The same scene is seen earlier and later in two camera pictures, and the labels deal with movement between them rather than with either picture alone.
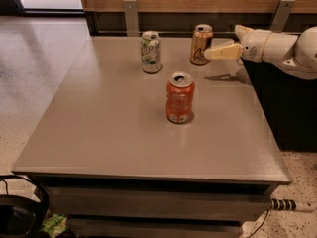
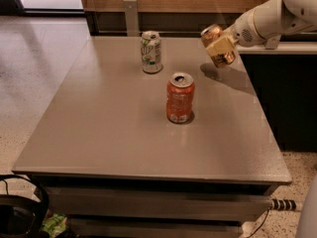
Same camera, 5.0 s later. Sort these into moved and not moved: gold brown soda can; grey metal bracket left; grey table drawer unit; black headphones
Moved: gold brown soda can
Not moved: black headphones; grey metal bracket left; grey table drawer unit
